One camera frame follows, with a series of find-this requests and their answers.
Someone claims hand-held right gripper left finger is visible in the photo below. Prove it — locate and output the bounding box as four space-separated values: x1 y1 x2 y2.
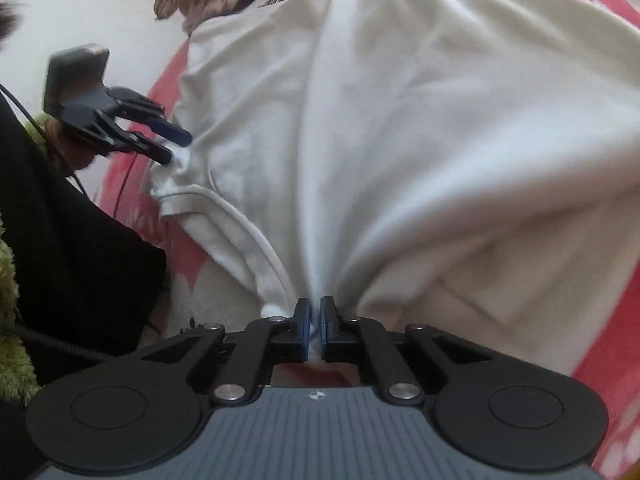
141 297 314 406

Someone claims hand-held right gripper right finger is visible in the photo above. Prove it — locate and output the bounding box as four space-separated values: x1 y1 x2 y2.
320 296 494 406

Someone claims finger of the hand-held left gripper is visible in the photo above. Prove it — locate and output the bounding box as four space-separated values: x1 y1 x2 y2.
59 111 174 166
59 86 194 148

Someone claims white t-shirt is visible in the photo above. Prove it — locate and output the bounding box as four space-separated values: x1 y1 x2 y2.
149 0 640 381

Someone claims person's left forearm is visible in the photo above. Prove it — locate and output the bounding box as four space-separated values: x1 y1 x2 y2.
0 92 167 480

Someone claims person's left hand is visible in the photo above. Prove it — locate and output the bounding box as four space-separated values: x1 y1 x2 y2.
51 126 99 172

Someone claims green fuzzy cloth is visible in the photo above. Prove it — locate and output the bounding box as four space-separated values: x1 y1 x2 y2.
0 210 42 407

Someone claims red floral bedsheet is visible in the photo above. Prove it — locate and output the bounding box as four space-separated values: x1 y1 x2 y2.
97 0 640 480

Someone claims thin black cable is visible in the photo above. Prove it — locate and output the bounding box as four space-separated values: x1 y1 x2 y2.
0 82 89 197

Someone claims thick black cable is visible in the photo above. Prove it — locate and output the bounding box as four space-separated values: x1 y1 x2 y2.
0 322 119 364

